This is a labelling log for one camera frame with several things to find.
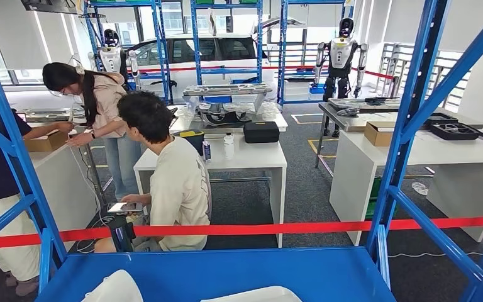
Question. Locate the black toolbox yellow lid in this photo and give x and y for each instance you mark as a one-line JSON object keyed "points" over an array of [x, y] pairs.
{"points": [[195, 141]]}

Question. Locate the red barrier belt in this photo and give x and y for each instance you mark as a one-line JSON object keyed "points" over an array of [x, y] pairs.
{"points": [[266, 229], [375, 75]]}

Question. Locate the steel table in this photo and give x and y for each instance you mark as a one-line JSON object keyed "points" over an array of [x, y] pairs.
{"points": [[58, 125], [187, 118], [350, 121]]}

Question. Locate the black carrying case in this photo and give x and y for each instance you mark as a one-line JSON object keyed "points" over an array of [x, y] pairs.
{"points": [[261, 132]]}

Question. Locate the blue metal shelf rack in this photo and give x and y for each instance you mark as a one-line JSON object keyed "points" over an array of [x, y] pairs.
{"points": [[283, 50], [225, 271], [160, 41], [196, 41]]}

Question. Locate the cardboard box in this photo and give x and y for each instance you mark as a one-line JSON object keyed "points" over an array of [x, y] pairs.
{"points": [[377, 135], [43, 144]]}

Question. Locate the white car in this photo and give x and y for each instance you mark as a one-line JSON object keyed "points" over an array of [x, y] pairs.
{"points": [[182, 81]]}

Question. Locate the blue drink can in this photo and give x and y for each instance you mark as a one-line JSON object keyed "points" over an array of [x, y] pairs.
{"points": [[207, 152]]}

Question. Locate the smartphone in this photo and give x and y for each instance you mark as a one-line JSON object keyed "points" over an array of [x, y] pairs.
{"points": [[125, 207]]}

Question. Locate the blue storage bin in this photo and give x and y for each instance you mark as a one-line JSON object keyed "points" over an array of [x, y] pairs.
{"points": [[316, 88]]}

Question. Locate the white plastic bottle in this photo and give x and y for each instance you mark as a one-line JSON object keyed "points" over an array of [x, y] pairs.
{"points": [[228, 148]]}

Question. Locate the black stanchion post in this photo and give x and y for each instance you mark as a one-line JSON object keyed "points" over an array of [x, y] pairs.
{"points": [[121, 237]]}

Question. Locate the clear plastic bag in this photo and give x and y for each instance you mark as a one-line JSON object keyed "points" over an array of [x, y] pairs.
{"points": [[420, 189]]}

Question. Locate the metal railing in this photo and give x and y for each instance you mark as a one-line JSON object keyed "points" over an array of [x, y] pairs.
{"points": [[395, 71]]}

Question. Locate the black plastic tray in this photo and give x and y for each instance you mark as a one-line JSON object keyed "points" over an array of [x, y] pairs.
{"points": [[443, 118], [470, 134]]}

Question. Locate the green plastic crate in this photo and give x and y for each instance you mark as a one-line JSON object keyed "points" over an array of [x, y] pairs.
{"points": [[371, 204]]}

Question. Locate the long silver metal panel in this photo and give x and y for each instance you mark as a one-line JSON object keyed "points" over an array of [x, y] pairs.
{"points": [[225, 89]]}

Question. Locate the black curved frame part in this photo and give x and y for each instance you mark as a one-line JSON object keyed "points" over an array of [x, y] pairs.
{"points": [[225, 118]]}

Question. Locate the white curved plastic part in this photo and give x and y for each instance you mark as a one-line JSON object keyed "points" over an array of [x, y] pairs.
{"points": [[258, 296], [116, 289]]}

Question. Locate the white table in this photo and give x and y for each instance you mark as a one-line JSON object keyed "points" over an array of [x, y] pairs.
{"points": [[250, 156], [354, 183], [70, 187]]}

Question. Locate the black white humanoid robot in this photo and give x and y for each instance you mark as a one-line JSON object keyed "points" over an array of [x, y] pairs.
{"points": [[340, 54], [110, 60]]}

